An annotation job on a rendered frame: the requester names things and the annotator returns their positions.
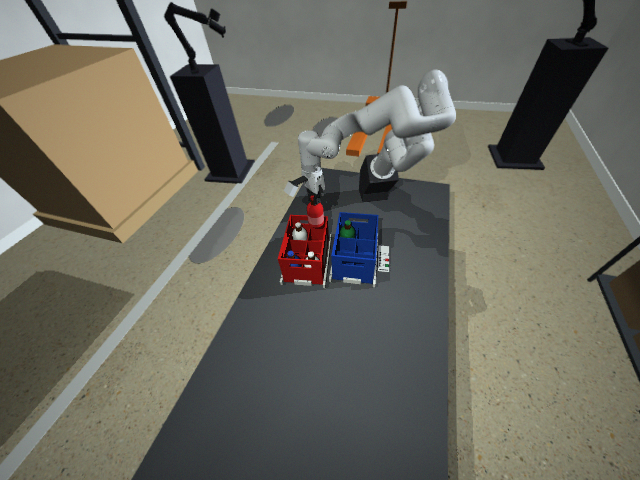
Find blue plastic crate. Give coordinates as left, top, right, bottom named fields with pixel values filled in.
left=331, top=215, right=378, bottom=284

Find red plastic crate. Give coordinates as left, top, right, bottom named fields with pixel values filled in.
left=278, top=217, right=329, bottom=285

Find white pick list card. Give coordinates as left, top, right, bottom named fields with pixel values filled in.
left=378, top=245, right=389, bottom=272

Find white bottle with brown label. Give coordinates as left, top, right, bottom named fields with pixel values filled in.
left=304, top=252, right=319, bottom=268

